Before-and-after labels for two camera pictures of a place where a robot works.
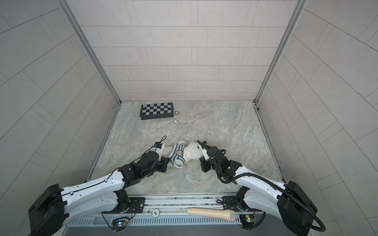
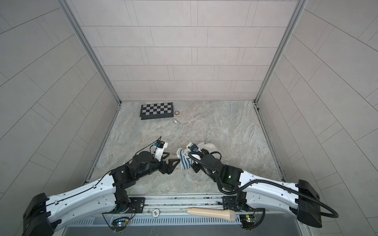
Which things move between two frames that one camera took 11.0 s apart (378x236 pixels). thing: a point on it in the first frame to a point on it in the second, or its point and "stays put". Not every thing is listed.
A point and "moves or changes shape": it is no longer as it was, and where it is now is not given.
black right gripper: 203,164 to 194,166
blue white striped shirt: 178,157 moves or changes shape
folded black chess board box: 156,110 stays put
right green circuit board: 247,220 stays put
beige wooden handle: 228,215 stays put
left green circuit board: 120,222 stays put
